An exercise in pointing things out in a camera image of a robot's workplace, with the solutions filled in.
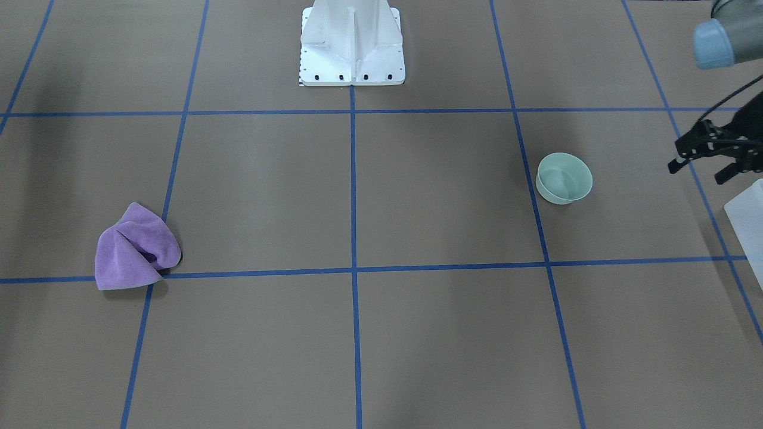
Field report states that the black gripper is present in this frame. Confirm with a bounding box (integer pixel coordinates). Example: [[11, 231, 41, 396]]
[[668, 93, 762, 185]]

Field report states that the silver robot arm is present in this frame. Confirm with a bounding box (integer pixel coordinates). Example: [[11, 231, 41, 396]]
[[668, 1, 762, 185]]

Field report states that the clear plastic storage box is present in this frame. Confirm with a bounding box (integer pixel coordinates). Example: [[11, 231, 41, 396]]
[[724, 179, 762, 286]]

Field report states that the green plastic bowl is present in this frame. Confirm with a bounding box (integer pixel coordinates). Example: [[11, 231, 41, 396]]
[[535, 152, 594, 206]]

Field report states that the purple microfiber cloth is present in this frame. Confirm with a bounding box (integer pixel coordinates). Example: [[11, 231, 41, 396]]
[[94, 203, 182, 291]]

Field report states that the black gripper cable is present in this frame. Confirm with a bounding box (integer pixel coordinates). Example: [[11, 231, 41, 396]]
[[696, 74, 763, 127]]

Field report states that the white pedestal column base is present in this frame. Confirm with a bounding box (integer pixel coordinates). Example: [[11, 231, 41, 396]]
[[298, 1, 407, 86]]

